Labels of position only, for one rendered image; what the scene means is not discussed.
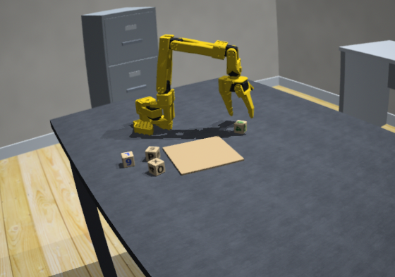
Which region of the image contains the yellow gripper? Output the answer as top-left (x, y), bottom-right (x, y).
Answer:
top-left (219, 75), bottom-right (254, 118)

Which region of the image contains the tan flat mat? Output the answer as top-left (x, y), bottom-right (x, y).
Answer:
top-left (162, 136), bottom-right (244, 176)

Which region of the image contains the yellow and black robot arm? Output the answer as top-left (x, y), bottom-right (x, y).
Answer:
top-left (133, 35), bottom-right (242, 135)

